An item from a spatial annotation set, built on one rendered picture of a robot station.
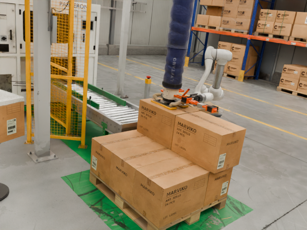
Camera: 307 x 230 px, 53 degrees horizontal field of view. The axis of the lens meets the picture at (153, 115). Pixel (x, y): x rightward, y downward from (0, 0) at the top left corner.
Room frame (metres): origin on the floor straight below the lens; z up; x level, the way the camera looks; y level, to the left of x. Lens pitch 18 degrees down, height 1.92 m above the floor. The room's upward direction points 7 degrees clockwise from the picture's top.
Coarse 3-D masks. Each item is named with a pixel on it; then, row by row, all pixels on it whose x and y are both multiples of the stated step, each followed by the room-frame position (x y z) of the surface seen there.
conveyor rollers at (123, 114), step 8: (72, 88) 5.15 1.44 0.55; (80, 88) 5.24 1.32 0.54; (88, 96) 4.75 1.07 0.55; (96, 96) 4.84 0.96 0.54; (104, 96) 4.86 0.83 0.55; (104, 104) 4.44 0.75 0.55; (112, 104) 4.52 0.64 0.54; (104, 112) 4.10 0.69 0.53; (112, 112) 4.10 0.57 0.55; (120, 112) 4.18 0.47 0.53; (128, 112) 4.18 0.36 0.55; (136, 112) 4.26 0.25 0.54; (120, 120) 3.85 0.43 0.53; (128, 120) 3.84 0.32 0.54; (136, 120) 3.92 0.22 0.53
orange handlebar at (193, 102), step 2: (160, 90) 3.54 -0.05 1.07; (162, 90) 3.51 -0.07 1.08; (180, 90) 3.60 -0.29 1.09; (182, 90) 3.62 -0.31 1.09; (174, 96) 3.36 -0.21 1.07; (176, 96) 3.33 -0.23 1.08; (178, 96) 3.32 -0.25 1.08; (180, 98) 3.29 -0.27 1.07; (188, 100) 3.20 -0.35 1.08; (190, 100) 3.20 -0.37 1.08; (192, 100) 3.19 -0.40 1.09; (194, 100) 3.20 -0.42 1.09; (190, 102) 3.18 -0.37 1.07; (192, 102) 3.16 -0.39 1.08; (194, 102) 3.15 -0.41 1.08; (196, 102) 3.17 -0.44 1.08; (198, 102) 3.16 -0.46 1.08; (194, 104) 3.14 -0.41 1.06; (196, 104) 3.11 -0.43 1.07; (202, 106) 3.05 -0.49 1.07; (204, 106) 3.04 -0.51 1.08; (214, 110) 2.95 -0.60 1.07; (216, 110) 2.96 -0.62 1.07
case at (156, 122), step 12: (144, 108) 3.44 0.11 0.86; (156, 108) 3.29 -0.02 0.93; (180, 108) 3.34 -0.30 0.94; (192, 108) 3.40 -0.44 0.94; (144, 120) 3.42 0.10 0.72; (156, 120) 3.27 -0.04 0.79; (168, 120) 3.14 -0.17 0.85; (144, 132) 3.40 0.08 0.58; (156, 132) 3.26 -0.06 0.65; (168, 132) 3.13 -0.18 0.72; (168, 144) 3.11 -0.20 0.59
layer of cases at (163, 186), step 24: (96, 144) 3.06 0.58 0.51; (120, 144) 3.06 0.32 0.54; (144, 144) 3.13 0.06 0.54; (96, 168) 3.04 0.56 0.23; (120, 168) 2.72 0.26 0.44; (144, 168) 2.58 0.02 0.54; (168, 168) 2.63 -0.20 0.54; (192, 168) 2.69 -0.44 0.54; (120, 192) 2.70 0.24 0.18; (144, 192) 2.43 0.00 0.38; (168, 192) 2.30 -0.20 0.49; (192, 192) 2.52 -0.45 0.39; (216, 192) 2.79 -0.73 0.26; (144, 216) 2.41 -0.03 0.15; (168, 216) 2.33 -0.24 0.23
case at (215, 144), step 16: (192, 112) 3.24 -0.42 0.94; (176, 128) 3.04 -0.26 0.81; (192, 128) 2.88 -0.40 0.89; (208, 128) 2.77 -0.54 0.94; (224, 128) 2.83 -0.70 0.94; (240, 128) 2.88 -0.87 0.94; (176, 144) 3.01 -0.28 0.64; (192, 144) 2.86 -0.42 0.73; (208, 144) 2.72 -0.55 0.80; (224, 144) 2.67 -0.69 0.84; (240, 144) 2.86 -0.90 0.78; (192, 160) 2.83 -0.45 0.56; (208, 160) 2.70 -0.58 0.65; (224, 160) 2.71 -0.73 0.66
